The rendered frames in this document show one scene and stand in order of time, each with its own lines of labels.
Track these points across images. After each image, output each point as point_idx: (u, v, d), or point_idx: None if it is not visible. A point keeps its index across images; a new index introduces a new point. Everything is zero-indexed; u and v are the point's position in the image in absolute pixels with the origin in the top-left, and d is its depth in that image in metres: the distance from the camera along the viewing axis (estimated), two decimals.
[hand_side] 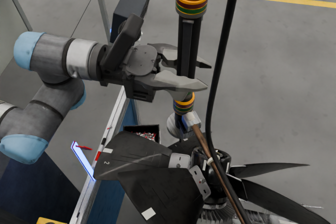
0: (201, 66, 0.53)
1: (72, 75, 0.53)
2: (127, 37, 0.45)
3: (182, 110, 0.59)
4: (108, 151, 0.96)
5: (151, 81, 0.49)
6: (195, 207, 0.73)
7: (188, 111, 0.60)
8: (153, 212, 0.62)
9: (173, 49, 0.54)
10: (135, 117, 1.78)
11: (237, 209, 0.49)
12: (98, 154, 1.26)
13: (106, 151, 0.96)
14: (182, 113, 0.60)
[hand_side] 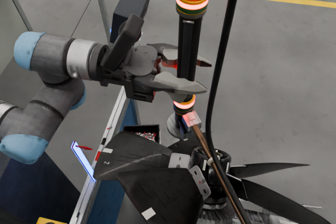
0: (202, 64, 0.53)
1: (72, 75, 0.53)
2: (127, 37, 0.45)
3: (183, 110, 0.59)
4: (108, 151, 0.96)
5: (150, 82, 0.49)
6: (195, 207, 0.73)
7: (188, 111, 0.60)
8: (153, 212, 0.62)
9: (173, 48, 0.54)
10: (135, 117, 1.78)
11: (237, 209, 0.49)
12: (98, 154, 1.26)
13: (106, 151, 0.96)
14: (183, 113, 0.60)
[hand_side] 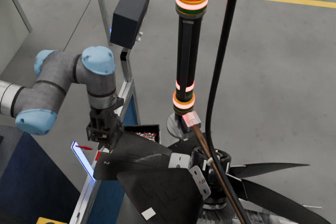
0: (109, 145, 0.93)
1: (117, 94, 0.77)
2: (123, 102, 0.91)
3: (182, 110, 0.59)
4: (108, 151, 0.96)
5: (121, 129, 0.88)
6: (195, 207, 0.73)
7: (188, 111, 0.60)
8: (153, 212, 0.62)
9: None
10: (135, 117, 1.78)
11: (237, 209, 0.49)
12: (98, 154, 1.26)
13: (106, 151, 0.96)
14: (182, 113, 0.60)
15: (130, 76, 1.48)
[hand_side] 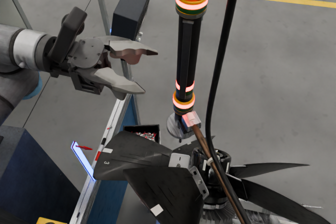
0: (148, 53, 0.55)
1: (19, 65, 0.54)
2: (68, 29, 0.46)
3: (182, 110, 0.59)
4: (188, 143, 1.23)
5: (90, 75, 0.50)
6: None
7: (188, 111, 0.60)
8: (110, 151, 0.96)
9: (119, 40, 0.55)
10: (135, 117, 1.78)
11: (237, 209, 0.49)
12: (98, 154, 1.26)
13: (188, 143, 1.23)
14: (182, 113, 0.60)
15: (130, 76, 1.48)
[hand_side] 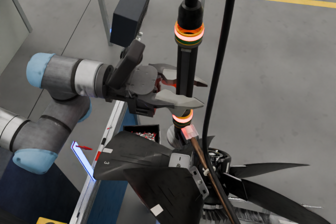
0: (198, 85, 0.57)
1: (80, 94, 0.58)
2: (130, 61, 0.50)
3: (181, 124, 0.64)
4: None
5: (152, 100, 0.54)
6: None
7: (186, 124, 0.64)
8: (110, 151, 0.96)
9: (172, 69, 0.58)
10: (135, 117, 1.78)
11: (231, 216, 0.54)
12: (98, 154, 1.26)
13: None
14: (181, 126, 0.65)
15: None
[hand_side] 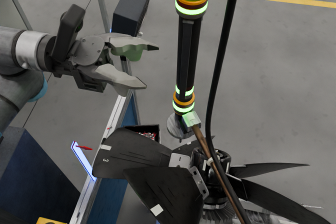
0: (149, 48, 0.55)
1: (22, 66, 0.54)
2: (66, 26, 0.46)
3: (182, 110, 0.59)
4: (188, 143, 1.23)
5: (91, 72, 0.50)
6: None
7: (188, 111, 0.60)
8: (108, 148, 0.94)
9: (120, 36, 0.55)
10: (135, 117, 1.78)
11: (237, 209, 0.49)
12: None
13: (188, 143, 1.23)
14: (182, 113, 0.60)
15: None
